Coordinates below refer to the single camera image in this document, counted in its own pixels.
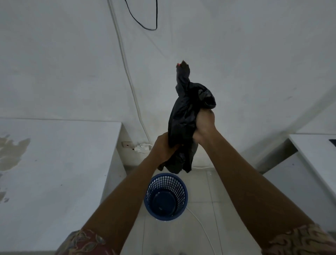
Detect white plug adapter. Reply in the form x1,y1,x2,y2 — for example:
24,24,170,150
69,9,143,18
134,143,153,153

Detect patterned right shirt sleeve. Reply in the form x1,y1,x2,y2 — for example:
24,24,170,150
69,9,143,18
262,223,336,255

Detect patterned shirt sleeve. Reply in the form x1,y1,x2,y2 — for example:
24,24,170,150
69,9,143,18
262,223,336,255
56,229,117,255

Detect white wall cable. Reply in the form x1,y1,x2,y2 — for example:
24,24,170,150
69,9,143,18
107,0,153,144

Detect black hanging cable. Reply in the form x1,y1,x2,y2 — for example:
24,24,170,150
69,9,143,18
124,0,158,31

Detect white desk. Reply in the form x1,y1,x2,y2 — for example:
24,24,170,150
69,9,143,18
262,134,336,237

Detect black plastic trash bag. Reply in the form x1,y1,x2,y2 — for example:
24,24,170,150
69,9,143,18
159,60,217,174

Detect person's left hand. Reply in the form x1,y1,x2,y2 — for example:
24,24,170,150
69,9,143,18
149,132,181,163

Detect white floor cable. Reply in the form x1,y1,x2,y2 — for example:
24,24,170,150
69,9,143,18
186,206,216,255

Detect person's right hand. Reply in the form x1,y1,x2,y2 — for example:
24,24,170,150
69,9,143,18
192,108,217,145

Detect person's right forearm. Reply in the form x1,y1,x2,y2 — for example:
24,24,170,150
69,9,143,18
201,129,314,249

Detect patterned left shirt sleeve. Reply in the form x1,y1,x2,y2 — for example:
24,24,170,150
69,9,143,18
56,229,117,255

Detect person's left forearm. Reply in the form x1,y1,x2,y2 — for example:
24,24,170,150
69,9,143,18
82,154,160,255

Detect blue plastic mesh wastebasket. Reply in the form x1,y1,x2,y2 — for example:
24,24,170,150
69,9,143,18
143,173,188,221

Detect white table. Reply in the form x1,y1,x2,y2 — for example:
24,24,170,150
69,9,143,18
0,118,132,255

